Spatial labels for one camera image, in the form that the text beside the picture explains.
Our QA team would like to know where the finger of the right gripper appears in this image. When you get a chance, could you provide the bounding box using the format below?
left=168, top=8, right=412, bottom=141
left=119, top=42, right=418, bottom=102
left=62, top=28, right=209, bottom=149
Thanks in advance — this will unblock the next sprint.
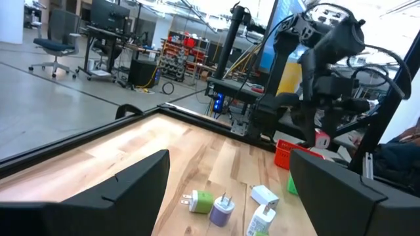
left=324, top=100, right=371, bottom=138
left=272, top=93, right=318, bottom=148

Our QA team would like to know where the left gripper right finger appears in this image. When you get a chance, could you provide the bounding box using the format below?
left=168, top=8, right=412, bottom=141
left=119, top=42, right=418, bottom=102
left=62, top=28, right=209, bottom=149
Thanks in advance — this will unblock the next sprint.
left=290, top=149, right=420, bottom=236

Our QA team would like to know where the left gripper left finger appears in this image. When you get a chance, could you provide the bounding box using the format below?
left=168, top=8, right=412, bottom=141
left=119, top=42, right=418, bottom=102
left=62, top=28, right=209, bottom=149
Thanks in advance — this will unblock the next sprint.
left=0, top=149, right=171, bottom=236

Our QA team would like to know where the red white USB charger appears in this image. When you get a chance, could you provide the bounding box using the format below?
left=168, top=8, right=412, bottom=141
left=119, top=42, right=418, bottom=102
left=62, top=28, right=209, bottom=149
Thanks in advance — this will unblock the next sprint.
left=314, top=128, right=331, bottom=149

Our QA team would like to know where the green white USB charger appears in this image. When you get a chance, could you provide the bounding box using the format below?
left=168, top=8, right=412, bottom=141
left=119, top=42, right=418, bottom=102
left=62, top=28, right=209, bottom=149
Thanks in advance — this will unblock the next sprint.
left=181, top=189, right=215, bottom=214

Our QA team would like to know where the lavender white USB charger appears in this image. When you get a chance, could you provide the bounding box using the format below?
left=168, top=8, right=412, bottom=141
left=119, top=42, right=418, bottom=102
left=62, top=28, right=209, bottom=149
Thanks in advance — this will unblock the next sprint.
left=209, top=192, right=236, bottom=227

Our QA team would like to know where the grey blue office chair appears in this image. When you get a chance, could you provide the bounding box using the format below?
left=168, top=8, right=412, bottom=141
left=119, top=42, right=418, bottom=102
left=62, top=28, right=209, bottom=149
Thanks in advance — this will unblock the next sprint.
left=28, top=8, right=82, bottom=79

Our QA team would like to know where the red plastic basket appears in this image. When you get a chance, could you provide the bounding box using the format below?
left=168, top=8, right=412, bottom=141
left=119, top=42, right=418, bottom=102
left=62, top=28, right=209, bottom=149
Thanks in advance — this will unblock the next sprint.
left=274, top=139, right=326, bottom=171

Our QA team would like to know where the green plastic basket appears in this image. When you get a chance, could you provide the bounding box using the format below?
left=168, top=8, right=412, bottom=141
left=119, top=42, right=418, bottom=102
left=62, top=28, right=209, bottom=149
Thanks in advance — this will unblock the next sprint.
left=287, top=173, right=299, bottom=197

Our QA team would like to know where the person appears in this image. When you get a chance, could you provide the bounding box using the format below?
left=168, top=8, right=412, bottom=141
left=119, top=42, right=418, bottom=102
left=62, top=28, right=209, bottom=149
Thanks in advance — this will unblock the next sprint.
left=347, top=121, right=420, bottom=197

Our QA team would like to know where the blue screen monitor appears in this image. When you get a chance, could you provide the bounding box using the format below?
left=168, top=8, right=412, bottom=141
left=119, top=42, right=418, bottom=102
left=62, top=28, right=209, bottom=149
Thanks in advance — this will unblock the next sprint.
left=259, top=0, right=308, bottom=71

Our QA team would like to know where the blue lit power device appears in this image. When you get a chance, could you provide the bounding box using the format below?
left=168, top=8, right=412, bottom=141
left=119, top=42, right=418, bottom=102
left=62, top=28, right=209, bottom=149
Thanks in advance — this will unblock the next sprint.
left=212, top=92, right=226, bottom=114

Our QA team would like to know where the black pole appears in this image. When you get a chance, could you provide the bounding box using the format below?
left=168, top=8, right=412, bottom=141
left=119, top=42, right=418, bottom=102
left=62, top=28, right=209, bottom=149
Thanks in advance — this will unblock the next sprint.
left=213, top=5, right=247, bottom=81

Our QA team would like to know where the shelf with parts bins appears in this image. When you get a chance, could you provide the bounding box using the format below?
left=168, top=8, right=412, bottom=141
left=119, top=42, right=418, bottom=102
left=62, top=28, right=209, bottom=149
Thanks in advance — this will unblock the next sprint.
left=158, top=31, right=211, bottom=83

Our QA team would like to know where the black computer tower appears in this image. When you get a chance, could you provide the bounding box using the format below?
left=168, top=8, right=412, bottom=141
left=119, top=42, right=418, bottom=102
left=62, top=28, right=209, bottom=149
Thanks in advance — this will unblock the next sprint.
left=127, top=58, right=159, bottom=89

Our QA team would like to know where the black desk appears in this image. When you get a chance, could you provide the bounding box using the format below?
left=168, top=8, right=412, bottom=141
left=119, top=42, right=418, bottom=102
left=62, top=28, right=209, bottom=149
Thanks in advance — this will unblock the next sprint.
left=75, top=25, right=134, bottom=83

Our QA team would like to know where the black monitor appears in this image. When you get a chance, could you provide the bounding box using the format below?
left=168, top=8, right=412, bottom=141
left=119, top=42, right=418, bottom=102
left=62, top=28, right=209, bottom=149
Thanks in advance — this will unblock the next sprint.
left=90, top=0, right=131, bottom=31

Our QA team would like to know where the black upright frame post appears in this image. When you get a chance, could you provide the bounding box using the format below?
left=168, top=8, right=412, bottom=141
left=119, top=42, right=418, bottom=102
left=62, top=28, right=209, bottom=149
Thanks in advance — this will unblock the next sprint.
left=348, top=31, right=420, bottom=174

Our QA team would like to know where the black sleeved arm cable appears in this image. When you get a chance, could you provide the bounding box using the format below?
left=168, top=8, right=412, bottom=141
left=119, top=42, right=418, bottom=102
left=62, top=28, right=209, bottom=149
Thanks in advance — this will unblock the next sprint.
left=347, top=42, right=413, bottom=101

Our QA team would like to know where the black frame clamp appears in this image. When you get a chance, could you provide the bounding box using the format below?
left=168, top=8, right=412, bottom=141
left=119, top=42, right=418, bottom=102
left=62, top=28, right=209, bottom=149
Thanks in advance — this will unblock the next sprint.
left=114, top=104, right=145, bottom=121

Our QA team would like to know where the black cable coil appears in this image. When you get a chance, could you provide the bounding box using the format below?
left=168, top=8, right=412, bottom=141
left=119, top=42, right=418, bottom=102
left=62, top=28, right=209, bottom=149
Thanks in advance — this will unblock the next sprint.
left=161, top=81, right=176, bottom=96

